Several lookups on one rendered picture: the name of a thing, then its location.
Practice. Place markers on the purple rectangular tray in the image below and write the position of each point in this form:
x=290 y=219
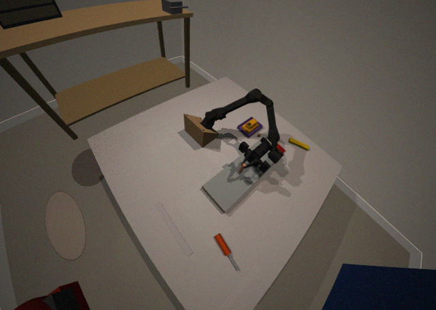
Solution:
x=250 y=134

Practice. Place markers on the grey panel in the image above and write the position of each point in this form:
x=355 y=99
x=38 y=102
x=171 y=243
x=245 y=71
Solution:
x=226 y=187

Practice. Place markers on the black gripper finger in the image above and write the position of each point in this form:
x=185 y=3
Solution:
x=247 y=155
x=255 y=163

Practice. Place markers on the yellow rectangular bar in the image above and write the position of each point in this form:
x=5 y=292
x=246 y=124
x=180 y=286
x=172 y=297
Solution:
x=298 y=143

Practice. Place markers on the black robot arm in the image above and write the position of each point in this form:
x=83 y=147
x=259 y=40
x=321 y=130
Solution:
x=253 y=96

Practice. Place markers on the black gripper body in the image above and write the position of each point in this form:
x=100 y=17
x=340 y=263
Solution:
x=257 y=153

